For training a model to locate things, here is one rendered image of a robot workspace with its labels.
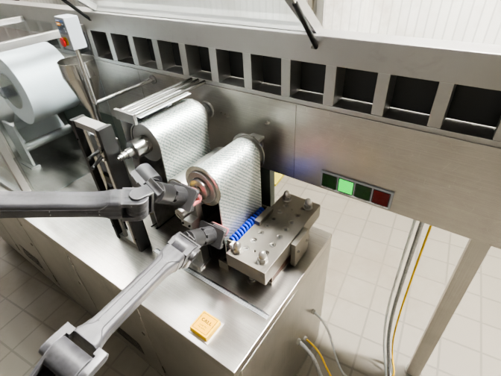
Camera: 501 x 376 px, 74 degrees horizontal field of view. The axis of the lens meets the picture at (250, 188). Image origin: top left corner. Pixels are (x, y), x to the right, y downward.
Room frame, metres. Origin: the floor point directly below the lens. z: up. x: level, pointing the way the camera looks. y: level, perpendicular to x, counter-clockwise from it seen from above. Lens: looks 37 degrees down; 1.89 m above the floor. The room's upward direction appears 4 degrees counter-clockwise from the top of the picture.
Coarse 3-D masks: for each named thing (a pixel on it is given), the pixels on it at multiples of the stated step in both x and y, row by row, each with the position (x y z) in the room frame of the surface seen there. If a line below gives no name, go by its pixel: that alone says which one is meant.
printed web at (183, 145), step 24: (144, 120) 1.05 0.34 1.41; (168, 120) 1.07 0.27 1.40; (192, 120) 1.12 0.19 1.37; (168, 144) 1.01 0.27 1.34; (192, 144) 1.10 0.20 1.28; (240, 144) 1.02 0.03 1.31; (168, 168) 0.99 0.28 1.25; (216, 168) 0.89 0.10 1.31; (240, 168) 0.94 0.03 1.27; (168, 216) 1.12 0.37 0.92
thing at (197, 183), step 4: (192, 180) 0.87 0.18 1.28; (196, 180) 0.86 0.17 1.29; (200, 180) 0.86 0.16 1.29; (192, 184) 0.87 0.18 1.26; (196, 184) 0.86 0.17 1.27; (200, 184) 0.85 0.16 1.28; (204, 184) 0.84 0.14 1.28; (196, 188) 0.86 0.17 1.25; (200, 188) 0.85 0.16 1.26; (204, 188) 0.84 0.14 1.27; (208, 188) 0.84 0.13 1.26; (200, 192) 0.86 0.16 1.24; (204, 192) 0.84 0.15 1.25; (208, 192) 0.84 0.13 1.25; (204, 196) 0.84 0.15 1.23; (208, 196) 0.85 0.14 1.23
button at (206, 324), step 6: (204, 312) 0.63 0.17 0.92; (198, 318) 0.61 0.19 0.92; (204, 318) 0.61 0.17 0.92; (210, 318) 0.61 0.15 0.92; (192, 324) 0.59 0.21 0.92; (198, 324) 0.59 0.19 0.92; (204, 324) 0.59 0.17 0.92; (210, 324) 0.59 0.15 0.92; (216, 324) 0.58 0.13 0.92; (192, 330) 0.57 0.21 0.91; (198, 330) 0.57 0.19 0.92; (204, 330) 0.56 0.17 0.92; (210, 330) 0.56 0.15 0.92; (204, 336) 0.55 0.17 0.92; (210, 336) 0.55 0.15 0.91
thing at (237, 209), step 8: (256, 176) 1.00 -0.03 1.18; (248, 184) 0.96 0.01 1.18; (256, 184) 1.00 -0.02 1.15; (240, 192) 0.92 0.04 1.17; (248, 192) 0.96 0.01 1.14; (256, 192) 1.00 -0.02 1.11; (232, 200) 0.89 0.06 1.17; (240, 200) 0.92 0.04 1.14; (248, 200) 0.96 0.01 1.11; (256, 200) 1.00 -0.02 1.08; (224, 208) 0.85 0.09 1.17; (232, 208) 0.88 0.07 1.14; (240, 208) 0.92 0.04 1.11; (248, 208) 0.95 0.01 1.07; (256, 208) 1.00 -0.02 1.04; (224, 216) 0.85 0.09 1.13; (232, 216) 0.88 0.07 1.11; (240, 216) 0.91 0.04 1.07; (248, 216) 0.95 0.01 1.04; (224, 224) 0.84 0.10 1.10; (232, 224) 0.87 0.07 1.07; (240, 224) 0.91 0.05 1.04; (232, 232) 0.87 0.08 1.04; (224, 240) 0.84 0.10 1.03
